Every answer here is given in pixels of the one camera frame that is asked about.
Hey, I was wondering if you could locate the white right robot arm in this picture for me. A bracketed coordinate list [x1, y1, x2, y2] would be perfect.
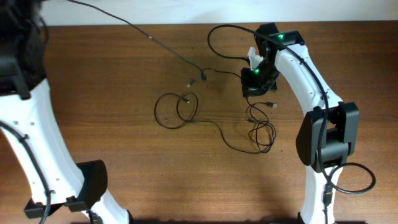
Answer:
[241, 23, 359, 223]

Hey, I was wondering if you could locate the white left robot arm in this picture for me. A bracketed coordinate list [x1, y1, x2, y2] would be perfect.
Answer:
[1, 1, 134, 223]

